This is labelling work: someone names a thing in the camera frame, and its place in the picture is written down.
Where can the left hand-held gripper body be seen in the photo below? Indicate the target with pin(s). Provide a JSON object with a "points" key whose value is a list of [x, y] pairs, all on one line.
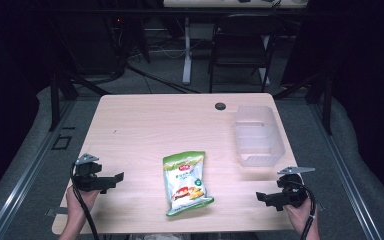
{"points": [[86, 181]]}

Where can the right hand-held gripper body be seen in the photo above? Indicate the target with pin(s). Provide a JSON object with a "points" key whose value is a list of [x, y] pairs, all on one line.
{"points": [[293, 195]]}

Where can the clear plastic storage box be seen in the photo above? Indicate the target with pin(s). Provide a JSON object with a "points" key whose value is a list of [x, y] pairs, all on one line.
{"points": [[258, 136]]}

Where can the green and white snack bag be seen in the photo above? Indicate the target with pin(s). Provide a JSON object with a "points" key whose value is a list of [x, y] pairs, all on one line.
{"points": [[186, 183]]}

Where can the person's right hand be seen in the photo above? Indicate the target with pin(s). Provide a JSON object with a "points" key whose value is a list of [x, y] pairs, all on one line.
{"points": [[300, 215]]}

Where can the person's left hand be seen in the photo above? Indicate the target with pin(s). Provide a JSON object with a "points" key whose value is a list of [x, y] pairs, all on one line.
{"points": [[78, 201]]}

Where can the grey tape strip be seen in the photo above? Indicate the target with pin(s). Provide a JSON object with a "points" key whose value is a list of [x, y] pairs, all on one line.
{"points": [[57, 211]]}

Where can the black metal stand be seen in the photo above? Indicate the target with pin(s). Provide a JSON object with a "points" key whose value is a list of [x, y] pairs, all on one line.
{"points": [[56, 96], [326, 96]]}

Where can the dark equipment with red light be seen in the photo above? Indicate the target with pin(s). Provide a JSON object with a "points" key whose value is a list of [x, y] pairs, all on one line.
{"points": [[113, 36]]}

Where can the white desk with white leg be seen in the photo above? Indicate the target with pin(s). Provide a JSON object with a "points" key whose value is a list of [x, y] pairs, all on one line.
{"points": [[187, 50]]}

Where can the black folding chair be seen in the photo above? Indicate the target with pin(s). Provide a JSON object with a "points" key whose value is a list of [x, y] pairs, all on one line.
{"points": [[243, 46]]}

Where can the aluminium floor rail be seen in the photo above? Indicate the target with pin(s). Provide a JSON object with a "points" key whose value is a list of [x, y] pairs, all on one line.
{"points": [[23, 173], [343, 173]]}

